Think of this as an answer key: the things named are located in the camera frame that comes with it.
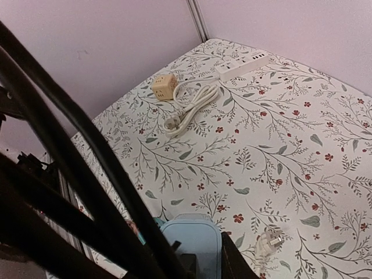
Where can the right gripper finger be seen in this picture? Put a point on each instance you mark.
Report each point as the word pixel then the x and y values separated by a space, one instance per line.
pixel 233 265

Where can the light blue charger plug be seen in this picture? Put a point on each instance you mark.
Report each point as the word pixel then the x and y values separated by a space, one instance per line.
pixel 200 243

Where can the teal blue power strip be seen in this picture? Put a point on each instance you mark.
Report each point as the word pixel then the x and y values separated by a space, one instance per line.
pixel 158 221

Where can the beige charger plug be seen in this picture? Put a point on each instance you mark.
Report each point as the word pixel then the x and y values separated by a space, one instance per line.
pixel 164 86

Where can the floral table cloth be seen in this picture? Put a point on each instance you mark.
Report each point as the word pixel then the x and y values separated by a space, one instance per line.
pixel 284 148

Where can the white power strip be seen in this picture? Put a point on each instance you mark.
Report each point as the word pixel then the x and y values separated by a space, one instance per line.
pixel 241 66

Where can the left aluminium frame post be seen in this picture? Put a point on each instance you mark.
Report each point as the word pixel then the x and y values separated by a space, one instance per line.
pixel 198 19

